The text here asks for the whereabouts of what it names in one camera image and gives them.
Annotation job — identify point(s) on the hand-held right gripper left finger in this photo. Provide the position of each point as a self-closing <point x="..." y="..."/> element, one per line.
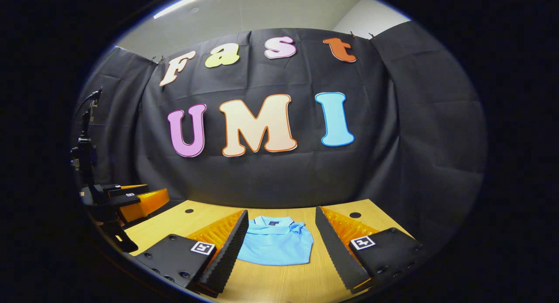
<point x="227" y="255"/>

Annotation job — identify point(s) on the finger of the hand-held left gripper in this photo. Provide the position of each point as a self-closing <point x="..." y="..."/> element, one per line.
<point x="126" y="200"/>
<point x="118" y="190"/>

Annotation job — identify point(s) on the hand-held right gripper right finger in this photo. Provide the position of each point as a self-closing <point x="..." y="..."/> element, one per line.
<point x="338" y="250"/>

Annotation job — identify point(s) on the light blue polo T-shirt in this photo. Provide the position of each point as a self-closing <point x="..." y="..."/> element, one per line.
<point x="275" y="246"/>

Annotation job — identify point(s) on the black backdrop cloth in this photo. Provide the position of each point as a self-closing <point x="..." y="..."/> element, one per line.
<point x="262" y="76"/>

